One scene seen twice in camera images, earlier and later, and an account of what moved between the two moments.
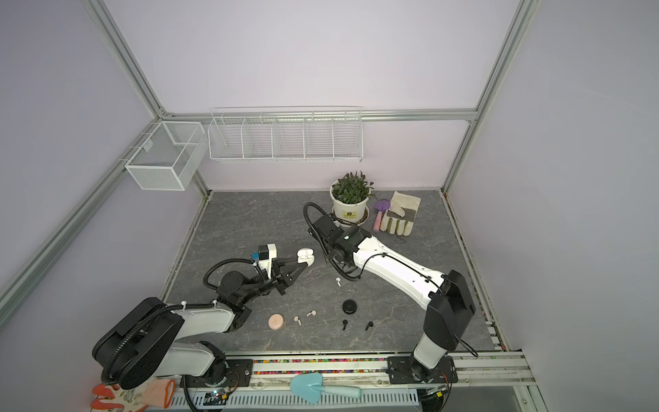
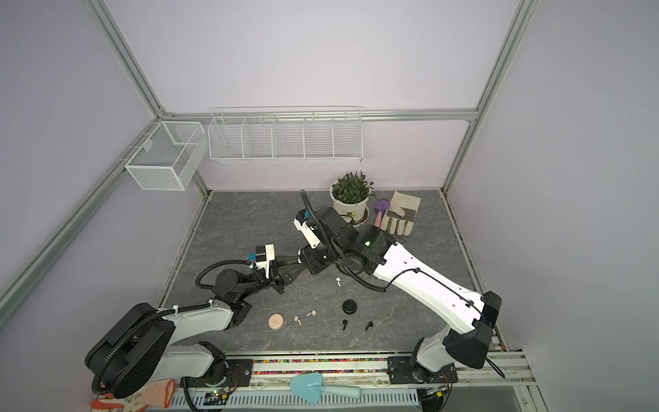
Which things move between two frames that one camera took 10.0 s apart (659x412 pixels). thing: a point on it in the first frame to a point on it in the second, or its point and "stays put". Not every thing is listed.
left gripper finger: (290, 276) stays put
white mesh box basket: (167, 158) stays put
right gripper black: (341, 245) to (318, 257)
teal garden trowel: (309, 386) stays put
